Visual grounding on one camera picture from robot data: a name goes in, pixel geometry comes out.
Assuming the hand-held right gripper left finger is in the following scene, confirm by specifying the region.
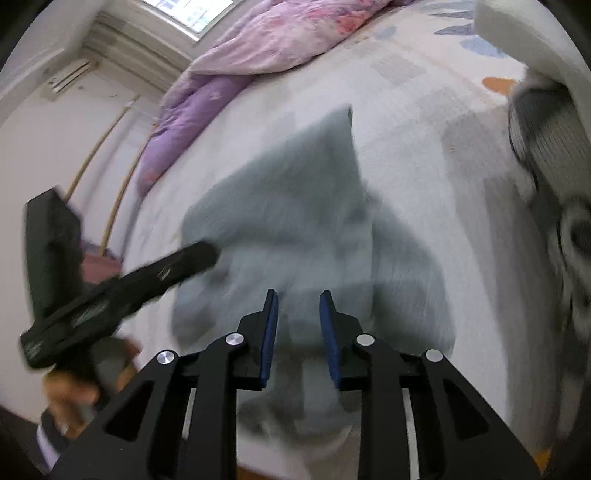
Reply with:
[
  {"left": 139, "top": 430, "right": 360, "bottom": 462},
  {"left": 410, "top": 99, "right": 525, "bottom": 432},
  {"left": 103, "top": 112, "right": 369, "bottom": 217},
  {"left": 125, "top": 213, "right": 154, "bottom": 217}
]
[{"left": 48, "top": 290, "right": 279, "bottom": 480}]

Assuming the wooden barre rail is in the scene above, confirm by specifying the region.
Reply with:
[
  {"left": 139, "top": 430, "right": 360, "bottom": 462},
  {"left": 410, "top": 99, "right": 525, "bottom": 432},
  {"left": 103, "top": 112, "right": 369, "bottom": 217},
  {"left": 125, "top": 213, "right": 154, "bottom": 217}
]
[
  {"left": 67, "top": 95, "right": 139, "bottom": 197},
  {"left": 99, "top": 120, "right": 160, "bottom": 254}
]

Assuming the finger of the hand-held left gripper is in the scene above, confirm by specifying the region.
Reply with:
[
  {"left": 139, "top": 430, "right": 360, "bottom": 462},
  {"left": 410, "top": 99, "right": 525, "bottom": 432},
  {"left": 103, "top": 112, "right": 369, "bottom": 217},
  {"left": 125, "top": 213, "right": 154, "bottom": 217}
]
[{"left": 115, "top": 240, "right": 221, "bottom": 311}]

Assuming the bed with floral sheet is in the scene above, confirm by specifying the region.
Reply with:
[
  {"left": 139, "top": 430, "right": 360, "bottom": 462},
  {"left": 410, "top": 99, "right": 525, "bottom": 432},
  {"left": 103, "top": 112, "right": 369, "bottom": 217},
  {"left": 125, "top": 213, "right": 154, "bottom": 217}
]
[{"left": 120, "top": 0, "right": 578, "bottom": 472}]

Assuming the white garment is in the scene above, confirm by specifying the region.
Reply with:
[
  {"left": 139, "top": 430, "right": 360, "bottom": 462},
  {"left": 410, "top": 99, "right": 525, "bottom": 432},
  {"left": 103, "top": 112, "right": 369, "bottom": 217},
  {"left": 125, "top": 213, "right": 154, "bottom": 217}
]
[{"left": 473, "top": 0, "right": 591, "bottom": 134}]

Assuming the white air conditioner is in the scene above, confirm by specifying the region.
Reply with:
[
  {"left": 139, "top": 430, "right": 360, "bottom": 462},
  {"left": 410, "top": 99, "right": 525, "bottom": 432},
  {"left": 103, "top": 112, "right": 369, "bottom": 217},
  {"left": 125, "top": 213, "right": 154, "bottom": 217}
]
[{"left": 46, "top": 59, "right": 95, "bottom": 95}]

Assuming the barred window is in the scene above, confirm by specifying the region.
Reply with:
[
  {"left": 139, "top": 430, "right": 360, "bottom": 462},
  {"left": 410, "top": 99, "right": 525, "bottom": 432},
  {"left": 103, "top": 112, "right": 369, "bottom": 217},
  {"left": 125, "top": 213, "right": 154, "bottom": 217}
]
[{"left": 141, "top": 0, "right": 234, "bottom": 40}]

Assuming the grey striped knit garment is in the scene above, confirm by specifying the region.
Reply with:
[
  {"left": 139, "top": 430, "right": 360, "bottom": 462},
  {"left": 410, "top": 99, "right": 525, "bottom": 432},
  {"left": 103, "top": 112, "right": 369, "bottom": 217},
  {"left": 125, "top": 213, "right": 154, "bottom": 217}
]
[{"left": 508, "top": 76, "right": 591, "bottom": 361}]

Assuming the person's left hand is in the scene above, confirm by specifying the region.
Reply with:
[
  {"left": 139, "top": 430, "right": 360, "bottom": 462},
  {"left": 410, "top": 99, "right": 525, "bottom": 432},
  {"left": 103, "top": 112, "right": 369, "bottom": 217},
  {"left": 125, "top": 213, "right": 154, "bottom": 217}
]
[{"left": 42, "top": 371, "right": 100, "bottom": 435}]

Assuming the grey zip hoodie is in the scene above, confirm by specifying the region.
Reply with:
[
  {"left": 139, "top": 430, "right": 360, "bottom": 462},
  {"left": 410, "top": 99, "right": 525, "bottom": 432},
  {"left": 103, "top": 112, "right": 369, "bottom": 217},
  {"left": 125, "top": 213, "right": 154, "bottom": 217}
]
[{"left": 171, "top": 105, "right": 458, "bottom": 444}]

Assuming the grey beige curtain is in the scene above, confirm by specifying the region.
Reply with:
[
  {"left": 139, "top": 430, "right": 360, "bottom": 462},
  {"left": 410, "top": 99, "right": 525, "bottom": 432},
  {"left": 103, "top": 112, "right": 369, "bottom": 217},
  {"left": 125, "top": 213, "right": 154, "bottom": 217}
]
[{"left": 83, "top": 11, "right": 195, "bottom": 90}]

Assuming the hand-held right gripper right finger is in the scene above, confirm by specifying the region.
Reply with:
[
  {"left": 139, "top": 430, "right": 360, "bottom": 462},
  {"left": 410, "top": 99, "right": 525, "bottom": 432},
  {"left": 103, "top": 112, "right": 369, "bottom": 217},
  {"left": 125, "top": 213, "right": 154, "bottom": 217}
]
[{"left": 320, "top": 290, "right": 541, "bottom": 480}]

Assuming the purple floral quilt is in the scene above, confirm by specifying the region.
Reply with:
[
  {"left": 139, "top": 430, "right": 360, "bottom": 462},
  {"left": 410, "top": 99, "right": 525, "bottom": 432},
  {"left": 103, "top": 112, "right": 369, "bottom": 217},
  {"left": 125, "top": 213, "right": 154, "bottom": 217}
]
[{"left": 139, "top": 0, "right": 416, "bottom": 197}]

